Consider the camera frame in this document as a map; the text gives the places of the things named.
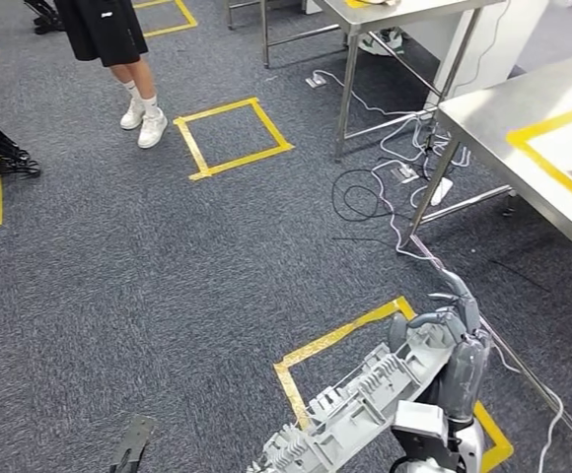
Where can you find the white power strip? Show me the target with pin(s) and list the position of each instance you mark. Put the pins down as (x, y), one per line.
(405, 174)
(316, 80)

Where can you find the grey plastic hubcap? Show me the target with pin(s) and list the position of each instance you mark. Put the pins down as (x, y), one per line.
(355, 405)

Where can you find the steel table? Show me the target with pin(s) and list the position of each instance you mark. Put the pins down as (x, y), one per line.
(390, 16)

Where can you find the steel workbench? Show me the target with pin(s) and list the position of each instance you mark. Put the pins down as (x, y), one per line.
(488, 117)

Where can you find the yellow floor tape square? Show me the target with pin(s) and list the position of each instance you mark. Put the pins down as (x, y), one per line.
(187, 16)
(345, 333)

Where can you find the person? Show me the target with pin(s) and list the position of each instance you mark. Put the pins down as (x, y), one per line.
(98, 26)

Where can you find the white cabinet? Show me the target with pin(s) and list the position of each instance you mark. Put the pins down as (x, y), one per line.
(493, 46)

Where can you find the yellow tape on workbench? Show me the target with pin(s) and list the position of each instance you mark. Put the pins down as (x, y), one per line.
(517, 138)

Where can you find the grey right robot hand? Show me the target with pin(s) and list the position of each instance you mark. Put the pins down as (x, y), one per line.
(468, 372)

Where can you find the white bag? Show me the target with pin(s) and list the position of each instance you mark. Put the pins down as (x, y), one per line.
(384, 42)

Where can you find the silver and black humanoid robot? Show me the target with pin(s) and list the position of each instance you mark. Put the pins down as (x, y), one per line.
(0, 153)

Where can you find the metal floor rail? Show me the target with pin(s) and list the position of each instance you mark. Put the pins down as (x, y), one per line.
(513, 356)

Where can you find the black humanoid robot feet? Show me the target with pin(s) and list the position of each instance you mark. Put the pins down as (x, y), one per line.
(44, 23)

